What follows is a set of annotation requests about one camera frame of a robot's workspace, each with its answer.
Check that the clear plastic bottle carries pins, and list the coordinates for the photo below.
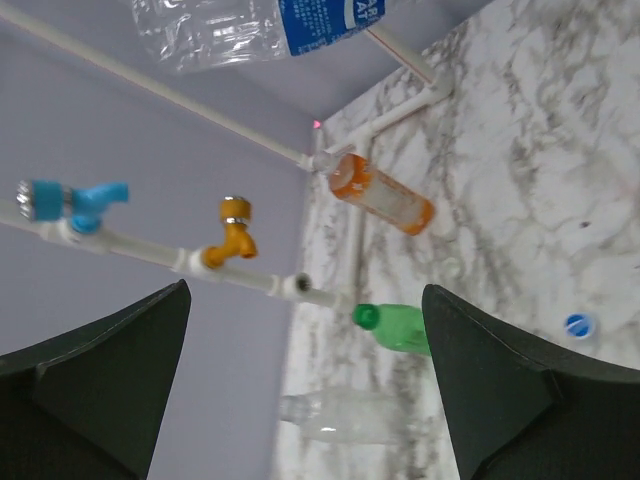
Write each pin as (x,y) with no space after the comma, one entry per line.
(341,415)

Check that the white pipe stand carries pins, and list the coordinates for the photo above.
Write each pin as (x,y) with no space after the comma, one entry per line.
(294,288)

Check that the green plastic bottle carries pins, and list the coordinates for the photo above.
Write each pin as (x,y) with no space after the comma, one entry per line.
(396,327)

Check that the yellow faucet tap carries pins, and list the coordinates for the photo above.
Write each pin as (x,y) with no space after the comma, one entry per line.
(235,215)

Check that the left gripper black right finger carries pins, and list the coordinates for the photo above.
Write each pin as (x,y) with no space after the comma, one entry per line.
(520,407)

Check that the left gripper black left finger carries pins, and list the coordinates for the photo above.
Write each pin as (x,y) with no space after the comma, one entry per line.
(89,403)

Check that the blue faucet tap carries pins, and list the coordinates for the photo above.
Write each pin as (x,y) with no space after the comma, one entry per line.
(83,208)

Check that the white diagonal pole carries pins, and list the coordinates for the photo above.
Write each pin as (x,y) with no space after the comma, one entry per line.
(58,39)

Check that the white blue bottle cap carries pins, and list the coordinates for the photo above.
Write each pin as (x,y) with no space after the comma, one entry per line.
(580,326)

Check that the blue label plastic bottle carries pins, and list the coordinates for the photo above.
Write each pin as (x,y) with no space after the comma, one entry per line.
(186,37)

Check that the white rear pole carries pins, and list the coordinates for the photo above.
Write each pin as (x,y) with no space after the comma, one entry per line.
(403,53)

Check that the orange plastic bottle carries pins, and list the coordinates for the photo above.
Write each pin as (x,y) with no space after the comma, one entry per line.
(356,180)

